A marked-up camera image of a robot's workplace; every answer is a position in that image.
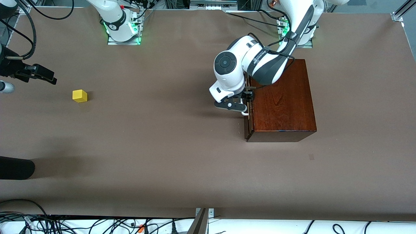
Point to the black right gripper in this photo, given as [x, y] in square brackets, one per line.
[9, 70]

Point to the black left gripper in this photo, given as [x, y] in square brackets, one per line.
[248, 94]

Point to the yellow cube block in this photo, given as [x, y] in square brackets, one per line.
[79, 96]

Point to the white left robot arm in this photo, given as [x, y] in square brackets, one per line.
[237, 48]

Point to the dark brown wooden cabinet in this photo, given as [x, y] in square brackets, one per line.
[286, 107]

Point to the small copper coloured object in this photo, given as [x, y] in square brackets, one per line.
[273, 3]

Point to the black rounded cylinder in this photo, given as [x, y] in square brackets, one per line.
[16, 168]

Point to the aluminium frame profile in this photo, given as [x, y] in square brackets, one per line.
[401, 13]
[26, 8]

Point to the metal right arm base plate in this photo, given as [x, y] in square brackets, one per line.
[112, 43]

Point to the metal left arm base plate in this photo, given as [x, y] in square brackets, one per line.
[308, 46]

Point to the metal bracket with strut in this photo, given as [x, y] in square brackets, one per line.
[200, 224]

